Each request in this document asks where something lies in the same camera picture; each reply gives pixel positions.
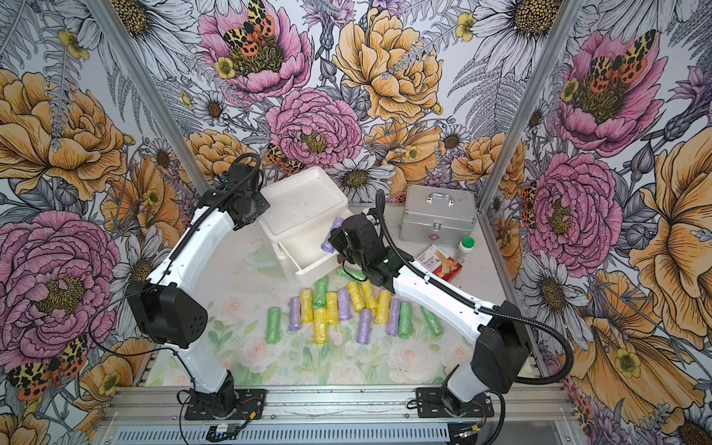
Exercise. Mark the purple bag roll front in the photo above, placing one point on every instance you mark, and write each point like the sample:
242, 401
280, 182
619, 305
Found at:
364, 326

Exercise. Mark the green bag roll back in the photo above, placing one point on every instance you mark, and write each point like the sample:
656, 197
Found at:
351, 273

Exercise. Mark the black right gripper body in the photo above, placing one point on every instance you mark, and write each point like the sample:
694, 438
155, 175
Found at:
342, 247

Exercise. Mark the white bottle green cap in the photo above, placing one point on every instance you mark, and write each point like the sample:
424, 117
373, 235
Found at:
465, 247

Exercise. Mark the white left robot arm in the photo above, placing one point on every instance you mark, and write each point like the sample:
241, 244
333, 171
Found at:
165, 306

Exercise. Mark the yellow bag roll left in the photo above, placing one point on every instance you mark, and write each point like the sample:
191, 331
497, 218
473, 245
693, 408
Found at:
306, 306

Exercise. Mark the yellow bag roll right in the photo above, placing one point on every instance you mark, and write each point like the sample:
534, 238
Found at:
383, 307

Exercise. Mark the green bag roll far right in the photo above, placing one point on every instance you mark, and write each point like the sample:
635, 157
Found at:
432, 322

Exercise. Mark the yellow bag roll centre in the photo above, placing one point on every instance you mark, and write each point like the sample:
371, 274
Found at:
332, 308

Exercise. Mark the white plastic drawer cabinet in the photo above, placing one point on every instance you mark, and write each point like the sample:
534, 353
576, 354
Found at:
299, 199

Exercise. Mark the silver aluminium case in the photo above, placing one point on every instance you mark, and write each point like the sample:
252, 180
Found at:
438, 215

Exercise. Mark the floral table mat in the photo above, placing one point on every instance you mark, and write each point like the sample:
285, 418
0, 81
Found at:
237, 334

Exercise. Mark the purple bag roll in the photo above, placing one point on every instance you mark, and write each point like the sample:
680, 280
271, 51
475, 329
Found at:
394, 317
294, 315
343, 305
327, 246
364, 326

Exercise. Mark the yellow bag roll middle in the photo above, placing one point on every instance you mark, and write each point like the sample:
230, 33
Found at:
356, 299

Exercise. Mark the green bag roll centre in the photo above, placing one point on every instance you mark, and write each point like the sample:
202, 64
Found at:
320, 290

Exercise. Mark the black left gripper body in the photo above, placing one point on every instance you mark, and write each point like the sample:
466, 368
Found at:
258, 207

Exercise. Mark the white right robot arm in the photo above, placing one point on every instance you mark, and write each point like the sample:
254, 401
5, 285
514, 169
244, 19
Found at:
498, 333

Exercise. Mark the purple bag roll back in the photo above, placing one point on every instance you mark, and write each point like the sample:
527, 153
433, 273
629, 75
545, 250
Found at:
394, 317

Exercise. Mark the red white small box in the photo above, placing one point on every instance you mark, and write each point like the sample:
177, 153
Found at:
439, 263

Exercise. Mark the aluminium front rail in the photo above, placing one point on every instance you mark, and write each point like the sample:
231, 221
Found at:
342, 415

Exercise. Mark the green bag roll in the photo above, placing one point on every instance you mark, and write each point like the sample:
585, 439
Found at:
272, 336
320, 290
351, 273
405, 328
432, 322

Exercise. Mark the yellow bag roll tilted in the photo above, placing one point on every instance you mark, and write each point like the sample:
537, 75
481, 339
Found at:
369, 297

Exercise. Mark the green bag roll far left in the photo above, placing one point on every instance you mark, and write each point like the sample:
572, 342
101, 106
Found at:
272, 336

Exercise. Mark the white top drawer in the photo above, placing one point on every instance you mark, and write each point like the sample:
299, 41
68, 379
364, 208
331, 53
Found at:
300, 254

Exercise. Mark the yellow bag roll front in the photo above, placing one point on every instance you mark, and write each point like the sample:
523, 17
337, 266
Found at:
320, 326

